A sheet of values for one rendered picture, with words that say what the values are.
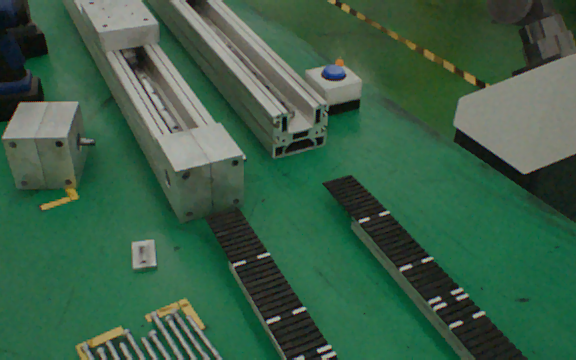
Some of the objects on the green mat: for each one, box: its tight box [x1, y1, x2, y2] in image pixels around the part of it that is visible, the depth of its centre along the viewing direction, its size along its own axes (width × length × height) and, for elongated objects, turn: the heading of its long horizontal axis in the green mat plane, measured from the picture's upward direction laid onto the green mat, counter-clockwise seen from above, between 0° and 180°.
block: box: [156, 123, 247, 223], centre depth 91 cm, size 9×12×10 cm
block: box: [2, 102, 96, 190], centre depth 94 cm, size 10×11×10 cm
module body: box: [63, 0, 215, 187], centre depth 122 cm, size 80×10×8 cm, turn 24°
